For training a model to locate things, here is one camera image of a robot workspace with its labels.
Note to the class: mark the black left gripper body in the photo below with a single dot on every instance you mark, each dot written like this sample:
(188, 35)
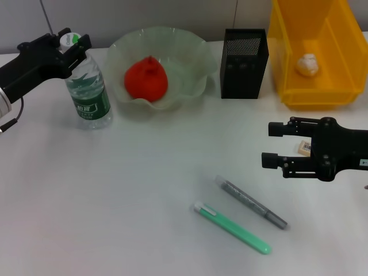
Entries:
(31, 66)

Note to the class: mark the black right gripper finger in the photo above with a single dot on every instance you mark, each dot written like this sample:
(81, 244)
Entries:
(277, 129)
(270, 161)

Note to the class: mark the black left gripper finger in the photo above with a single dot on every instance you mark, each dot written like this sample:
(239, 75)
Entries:
(77, 54)
(56, 40)

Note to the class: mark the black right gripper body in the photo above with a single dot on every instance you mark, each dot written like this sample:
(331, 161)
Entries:
(339, 149)

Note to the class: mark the clear green-label water bottle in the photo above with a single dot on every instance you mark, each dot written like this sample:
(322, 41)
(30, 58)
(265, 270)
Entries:
(89, 95)

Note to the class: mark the grey glitter pen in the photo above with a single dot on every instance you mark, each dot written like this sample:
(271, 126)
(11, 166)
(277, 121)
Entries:
(244, 197)

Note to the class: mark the white paper ball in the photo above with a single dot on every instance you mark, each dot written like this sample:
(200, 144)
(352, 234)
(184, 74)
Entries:
(307, 64)

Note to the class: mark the red-orange soft orange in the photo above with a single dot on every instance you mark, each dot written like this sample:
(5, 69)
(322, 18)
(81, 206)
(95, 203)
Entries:
(146, 80)

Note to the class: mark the beige eraser with barcode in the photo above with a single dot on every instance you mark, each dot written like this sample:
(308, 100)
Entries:
(303, 146)

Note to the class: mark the black mesh pen holder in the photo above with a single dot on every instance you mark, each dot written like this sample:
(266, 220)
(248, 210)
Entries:
(244, 80)

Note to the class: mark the green pen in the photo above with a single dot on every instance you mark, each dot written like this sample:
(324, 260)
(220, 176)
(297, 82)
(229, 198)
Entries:
(235, 230)

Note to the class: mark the green glass fruit bowl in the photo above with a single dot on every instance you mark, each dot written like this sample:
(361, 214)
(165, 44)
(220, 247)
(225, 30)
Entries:
(178, 46)

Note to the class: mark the yellow plastic bin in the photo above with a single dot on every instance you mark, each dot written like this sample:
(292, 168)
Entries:
(330, 92)

